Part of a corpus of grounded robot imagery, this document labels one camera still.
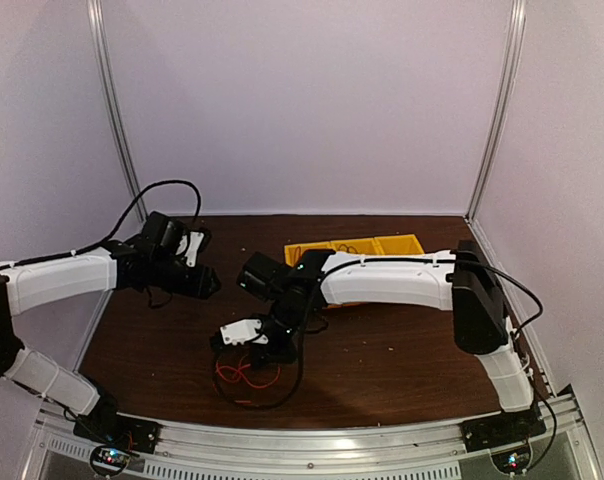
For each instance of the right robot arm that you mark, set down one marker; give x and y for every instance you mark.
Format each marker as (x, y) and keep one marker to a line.
(457, 281)

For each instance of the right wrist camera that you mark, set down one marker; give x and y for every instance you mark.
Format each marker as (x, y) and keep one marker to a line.
(241, 332)

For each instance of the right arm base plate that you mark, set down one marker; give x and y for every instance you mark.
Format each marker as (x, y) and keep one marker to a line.
(501, 429)

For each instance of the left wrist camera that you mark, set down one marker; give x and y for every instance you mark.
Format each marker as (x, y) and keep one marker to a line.
(192, 243)

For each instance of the right aluminium frame post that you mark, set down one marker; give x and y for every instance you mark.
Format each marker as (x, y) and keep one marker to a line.
(511, 59)

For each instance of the front aluminium rail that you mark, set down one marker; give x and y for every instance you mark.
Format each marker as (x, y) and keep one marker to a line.
(431, 450)

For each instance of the left aluminium frame post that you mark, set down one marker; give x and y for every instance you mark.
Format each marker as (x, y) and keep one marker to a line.
(106, 76)

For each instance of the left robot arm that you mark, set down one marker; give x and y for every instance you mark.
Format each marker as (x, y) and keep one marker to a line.
(164, 255)

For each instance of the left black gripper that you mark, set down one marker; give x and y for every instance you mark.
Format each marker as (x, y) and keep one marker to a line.
(199, 285)

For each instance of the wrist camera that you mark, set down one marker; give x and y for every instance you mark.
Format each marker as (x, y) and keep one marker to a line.
(241, 332)
(192, 243)

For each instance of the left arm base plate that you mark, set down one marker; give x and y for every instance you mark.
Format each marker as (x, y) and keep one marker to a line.
(130, 434)

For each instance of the aluminium frame post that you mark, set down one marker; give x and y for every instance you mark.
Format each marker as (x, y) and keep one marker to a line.
(106, 76)
(511, 59)

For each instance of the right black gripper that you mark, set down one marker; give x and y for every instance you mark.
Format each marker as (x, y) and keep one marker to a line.
(260, 355)

